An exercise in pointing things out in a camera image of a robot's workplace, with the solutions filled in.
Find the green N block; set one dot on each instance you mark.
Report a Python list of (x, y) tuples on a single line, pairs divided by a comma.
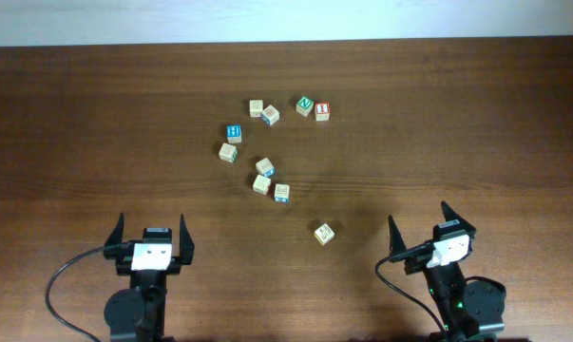
[(304, 106)]

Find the wooden block blue edge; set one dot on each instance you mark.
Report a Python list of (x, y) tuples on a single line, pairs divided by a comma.
[(265, 168)]

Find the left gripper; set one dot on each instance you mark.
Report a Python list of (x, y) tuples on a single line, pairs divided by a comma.
[(113, 252)]

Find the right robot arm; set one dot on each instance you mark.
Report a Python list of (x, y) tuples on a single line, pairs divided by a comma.
[(469, 308)]

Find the wooden block blue bottom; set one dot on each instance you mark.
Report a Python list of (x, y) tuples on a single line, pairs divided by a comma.
[(282, 193)]

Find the blue H block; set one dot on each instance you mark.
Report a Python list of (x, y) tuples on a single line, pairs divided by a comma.
[(234, 133)]

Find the red I block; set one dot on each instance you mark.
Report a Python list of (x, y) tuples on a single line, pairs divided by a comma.
[(322, 112)]

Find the wooden block number five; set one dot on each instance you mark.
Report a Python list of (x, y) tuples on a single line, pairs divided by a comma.
[(228, 152)]

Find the plain carved wooden block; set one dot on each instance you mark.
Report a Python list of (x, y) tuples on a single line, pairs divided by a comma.
[(261, 184)]

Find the lone carved wooden block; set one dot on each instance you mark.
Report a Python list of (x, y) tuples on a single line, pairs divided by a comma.
[(324, 234)]

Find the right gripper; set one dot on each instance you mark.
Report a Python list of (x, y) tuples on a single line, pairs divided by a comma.
[(397, 244)]

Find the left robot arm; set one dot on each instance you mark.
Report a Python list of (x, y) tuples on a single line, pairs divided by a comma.
[(137, 313)]

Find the wooden block blue side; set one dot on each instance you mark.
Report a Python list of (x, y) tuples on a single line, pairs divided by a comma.
[(270, 115)]

